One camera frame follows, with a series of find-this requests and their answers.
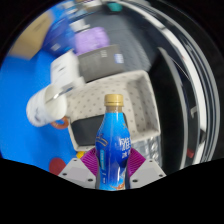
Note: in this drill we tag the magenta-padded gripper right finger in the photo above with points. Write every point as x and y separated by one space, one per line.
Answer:
148 170

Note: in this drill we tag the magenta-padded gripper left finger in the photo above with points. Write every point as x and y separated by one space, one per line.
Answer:
75 172

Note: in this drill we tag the blue drink bottle gold cap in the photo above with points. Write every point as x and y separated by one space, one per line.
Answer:
113 143

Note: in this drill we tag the yellow multimeter red leads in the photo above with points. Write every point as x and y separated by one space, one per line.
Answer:
80 154

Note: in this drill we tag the grey small-parts drawer cabinet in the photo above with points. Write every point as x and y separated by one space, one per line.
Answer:
146 150

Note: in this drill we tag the black hard case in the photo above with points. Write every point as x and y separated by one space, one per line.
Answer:
85 130

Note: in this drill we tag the beige dotted fabric bin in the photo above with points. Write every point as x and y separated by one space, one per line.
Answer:
140 103

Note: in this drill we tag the metal spoon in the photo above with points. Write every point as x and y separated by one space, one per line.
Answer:
58 95

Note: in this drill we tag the white cardboard box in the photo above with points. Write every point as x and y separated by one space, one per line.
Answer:
65 70

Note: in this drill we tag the dark grey upright box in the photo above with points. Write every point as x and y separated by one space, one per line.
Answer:
100 63

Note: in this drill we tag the purple plastic bag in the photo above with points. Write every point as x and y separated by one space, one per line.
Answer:
91 40

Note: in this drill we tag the blue cardboard box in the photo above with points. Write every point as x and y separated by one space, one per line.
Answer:
60 31

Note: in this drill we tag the brown cardboard box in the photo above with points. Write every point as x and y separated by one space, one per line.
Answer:
28 36

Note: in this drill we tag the black wall shelf unit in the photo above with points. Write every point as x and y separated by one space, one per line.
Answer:
173 100

